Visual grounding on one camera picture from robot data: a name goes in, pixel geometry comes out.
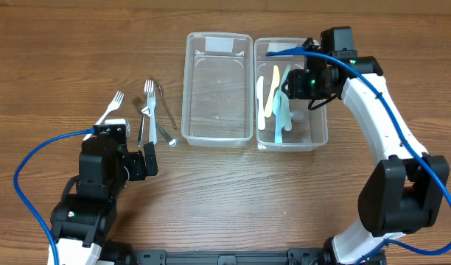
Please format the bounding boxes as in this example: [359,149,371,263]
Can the light blue serrated knife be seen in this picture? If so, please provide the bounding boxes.
[272,90,282,144]

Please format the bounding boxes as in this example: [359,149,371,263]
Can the pale blue plastic knife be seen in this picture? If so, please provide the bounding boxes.
[281,96,292,131]

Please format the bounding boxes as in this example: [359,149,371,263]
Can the cream white plastic knife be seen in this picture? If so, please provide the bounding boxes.
[256,76,266,131]

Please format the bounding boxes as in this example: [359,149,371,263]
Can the yellow plastic knife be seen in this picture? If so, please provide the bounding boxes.
[265,65,280,118]

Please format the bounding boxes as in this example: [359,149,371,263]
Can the white plastic fork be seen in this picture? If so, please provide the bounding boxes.
[95,91,125,125]

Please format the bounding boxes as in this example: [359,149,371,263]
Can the light blue plastic fork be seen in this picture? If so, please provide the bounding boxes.
[147,90,158,145]

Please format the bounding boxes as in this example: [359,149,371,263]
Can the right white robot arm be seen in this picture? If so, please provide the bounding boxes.
[279,26,451,264]

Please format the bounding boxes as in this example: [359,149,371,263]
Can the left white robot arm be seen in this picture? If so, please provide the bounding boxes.
[48,135,158,265]

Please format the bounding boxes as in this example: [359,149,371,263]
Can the right clear plastic container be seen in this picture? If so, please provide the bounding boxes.
[254,38,329,152]

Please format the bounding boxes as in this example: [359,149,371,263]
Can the clear plastic container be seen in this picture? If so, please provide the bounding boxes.
[254,38,329,152]
[181,32,254,147]

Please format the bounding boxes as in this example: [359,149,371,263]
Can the left clear plastic container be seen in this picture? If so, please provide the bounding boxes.
[181,32,254,147]

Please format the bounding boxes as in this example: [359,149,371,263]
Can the thin curved metal fork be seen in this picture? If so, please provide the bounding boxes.
[153,79,178,130]

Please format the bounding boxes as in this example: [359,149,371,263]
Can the broad metal fork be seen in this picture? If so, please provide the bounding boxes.
[132,96,177,147]

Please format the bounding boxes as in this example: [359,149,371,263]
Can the metal fork under blue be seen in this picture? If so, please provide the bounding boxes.
[133,79,154,146]

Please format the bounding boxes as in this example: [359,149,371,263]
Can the left blue cable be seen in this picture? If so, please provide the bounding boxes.
[13,128,96,265]

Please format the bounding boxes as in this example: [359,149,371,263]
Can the blue cable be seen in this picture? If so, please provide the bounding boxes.
[13,128,96,265]
[265,46,451,265]

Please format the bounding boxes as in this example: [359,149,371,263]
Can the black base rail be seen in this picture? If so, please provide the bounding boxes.
[136,248,338,265]

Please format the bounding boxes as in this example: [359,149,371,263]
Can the right blue cable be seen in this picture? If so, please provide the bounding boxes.
[265,46,451,265]

